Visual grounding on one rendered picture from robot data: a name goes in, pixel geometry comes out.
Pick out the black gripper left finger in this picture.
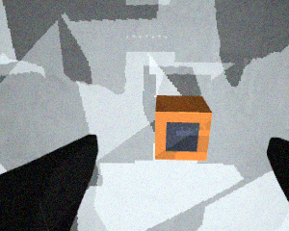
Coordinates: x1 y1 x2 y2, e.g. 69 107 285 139
0 135 98 231

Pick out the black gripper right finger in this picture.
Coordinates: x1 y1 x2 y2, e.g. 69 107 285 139
267 138 289 202

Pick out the orange block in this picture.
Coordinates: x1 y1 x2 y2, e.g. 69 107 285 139
155 95 212 161

